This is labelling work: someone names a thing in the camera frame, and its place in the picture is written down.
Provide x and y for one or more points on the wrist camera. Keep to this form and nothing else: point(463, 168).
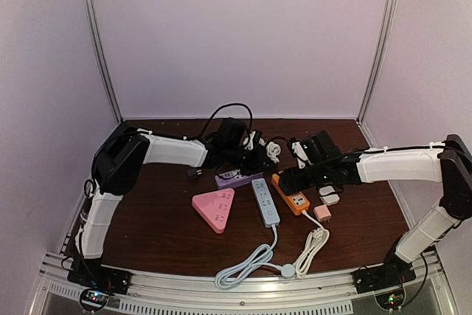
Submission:
point(254, 140)
point(313, 149)

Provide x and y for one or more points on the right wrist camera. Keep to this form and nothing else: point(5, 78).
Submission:
point(313, 149)

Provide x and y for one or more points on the pink triangular power strip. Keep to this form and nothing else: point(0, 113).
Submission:
point(214, 207)

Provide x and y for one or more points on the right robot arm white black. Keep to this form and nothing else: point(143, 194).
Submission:
point(446, 163)

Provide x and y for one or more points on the purple power strip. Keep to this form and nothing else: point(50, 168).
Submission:
point(234, 179)

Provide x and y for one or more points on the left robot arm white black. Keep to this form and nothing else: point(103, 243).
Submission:
point(117, 164)

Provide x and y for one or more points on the light pink usb charger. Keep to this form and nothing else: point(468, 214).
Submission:
point(322, 213)

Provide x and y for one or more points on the small grey plug adapter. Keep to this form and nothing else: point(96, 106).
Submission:
point(193, 174)

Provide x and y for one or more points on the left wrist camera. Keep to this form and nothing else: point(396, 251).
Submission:
point(254, 140)

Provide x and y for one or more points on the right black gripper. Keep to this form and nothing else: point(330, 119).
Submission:
point(295, 184)

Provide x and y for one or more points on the right aluminium frame post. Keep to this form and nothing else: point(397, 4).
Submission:
point(378, 58)

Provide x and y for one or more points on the aluminium frame post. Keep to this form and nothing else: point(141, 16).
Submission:
point(102, 64)
point(378, 58)

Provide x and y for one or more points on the white coiled cable purple strip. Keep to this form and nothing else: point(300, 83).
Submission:
point(272, 149)

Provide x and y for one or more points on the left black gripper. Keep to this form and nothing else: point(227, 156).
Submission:
point(259, 158)

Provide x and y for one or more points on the light blue power strip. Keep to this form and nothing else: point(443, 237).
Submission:
point(265, 203)

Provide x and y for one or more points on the front aluminium rail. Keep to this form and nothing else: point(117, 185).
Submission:
point(154, 293)

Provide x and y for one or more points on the left aluminium frame post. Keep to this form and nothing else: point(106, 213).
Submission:
point(102, 64)

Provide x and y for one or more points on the white cube plug adapter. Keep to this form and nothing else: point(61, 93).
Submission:
point(328, 195)

